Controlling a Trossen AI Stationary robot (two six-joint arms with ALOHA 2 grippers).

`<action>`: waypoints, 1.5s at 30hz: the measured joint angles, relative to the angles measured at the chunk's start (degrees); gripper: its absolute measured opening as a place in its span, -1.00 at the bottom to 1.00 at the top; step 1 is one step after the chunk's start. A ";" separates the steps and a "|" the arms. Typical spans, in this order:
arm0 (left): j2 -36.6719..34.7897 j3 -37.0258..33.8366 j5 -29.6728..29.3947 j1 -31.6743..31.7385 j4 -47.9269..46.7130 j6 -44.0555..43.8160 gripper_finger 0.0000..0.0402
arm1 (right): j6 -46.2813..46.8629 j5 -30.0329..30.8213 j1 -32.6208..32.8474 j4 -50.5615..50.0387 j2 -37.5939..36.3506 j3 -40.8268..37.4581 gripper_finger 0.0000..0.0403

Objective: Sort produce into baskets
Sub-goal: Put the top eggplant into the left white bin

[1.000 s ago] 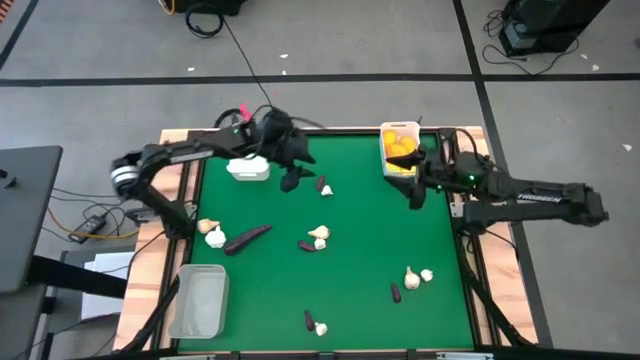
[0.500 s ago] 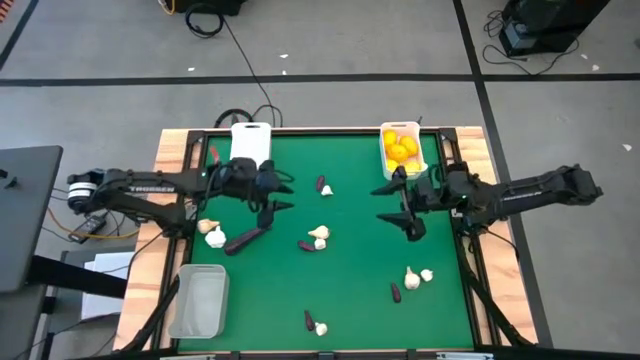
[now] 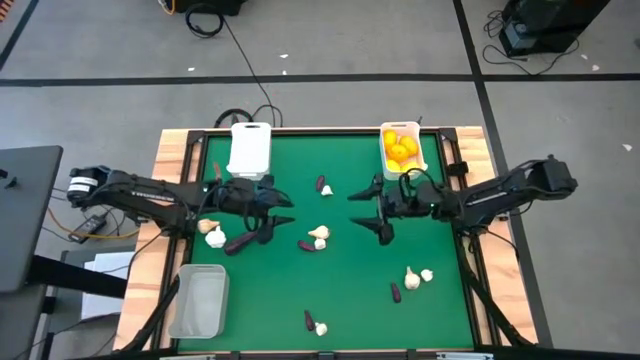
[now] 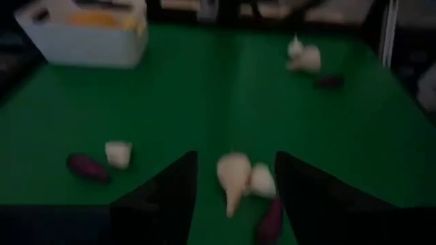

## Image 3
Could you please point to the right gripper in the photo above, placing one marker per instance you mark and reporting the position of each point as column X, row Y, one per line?
column 415, row 202

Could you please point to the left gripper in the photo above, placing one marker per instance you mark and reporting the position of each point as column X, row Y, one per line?
column 242, row 196

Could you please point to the small purple eggplant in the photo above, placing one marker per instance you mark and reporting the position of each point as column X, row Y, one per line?
column 320, row 183
column 396, row 292
column 309, row 320
column 306, row 245

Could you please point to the large beige garlic bulb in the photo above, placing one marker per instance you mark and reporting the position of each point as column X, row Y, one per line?
column 319, row 231
column 208, row 225

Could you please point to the large white garlic bulb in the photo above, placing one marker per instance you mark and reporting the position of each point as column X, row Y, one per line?
column 216, row 238
column 412, row 279

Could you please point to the yellow lemon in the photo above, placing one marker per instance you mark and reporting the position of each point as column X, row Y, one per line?
column 398, row 152
column 411, row 166
column 390, row 137
column 392, row 165
column 409, row 145

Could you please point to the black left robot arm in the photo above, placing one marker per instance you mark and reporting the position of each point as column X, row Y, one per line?
column 150, row 192

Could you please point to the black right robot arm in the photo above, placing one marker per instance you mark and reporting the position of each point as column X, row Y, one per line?
column 500, row 196

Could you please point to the white plastic basket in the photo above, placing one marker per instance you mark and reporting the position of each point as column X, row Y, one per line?
column 249, row 150
column 400, row 125

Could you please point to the red tab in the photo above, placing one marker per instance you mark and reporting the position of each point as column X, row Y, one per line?
column 217, row 171

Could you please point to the green table mat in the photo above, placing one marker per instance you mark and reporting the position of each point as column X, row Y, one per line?
column 325, row 285

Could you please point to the black clamp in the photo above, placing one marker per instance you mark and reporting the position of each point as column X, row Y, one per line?
column 457, row 168

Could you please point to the light grey plastic basket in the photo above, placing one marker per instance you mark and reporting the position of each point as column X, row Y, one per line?
column 200, row 305

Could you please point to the black power adapter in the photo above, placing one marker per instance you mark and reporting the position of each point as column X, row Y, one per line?
column 89, row 228

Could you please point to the white paper sheet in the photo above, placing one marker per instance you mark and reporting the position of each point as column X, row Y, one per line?
column 107, row 300

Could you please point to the black desk beam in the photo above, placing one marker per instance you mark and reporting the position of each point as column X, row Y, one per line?
column 75, row 277

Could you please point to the black box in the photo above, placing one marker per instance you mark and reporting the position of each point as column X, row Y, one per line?
column 210, row 5

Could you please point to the grey desk top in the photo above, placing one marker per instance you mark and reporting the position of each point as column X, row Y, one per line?
column 25, row 215

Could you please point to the black equipment case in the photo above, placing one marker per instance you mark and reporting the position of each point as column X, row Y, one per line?
column 550, row 20

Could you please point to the orange striped object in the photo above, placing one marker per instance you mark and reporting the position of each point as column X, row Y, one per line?
column 4, row 7

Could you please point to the black aluminium table frame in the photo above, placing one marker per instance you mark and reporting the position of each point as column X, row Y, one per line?
column 196, row 137

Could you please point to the black diagonal frame strut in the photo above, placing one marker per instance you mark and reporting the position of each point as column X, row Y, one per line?
column 150, row 320
column 492, row 305

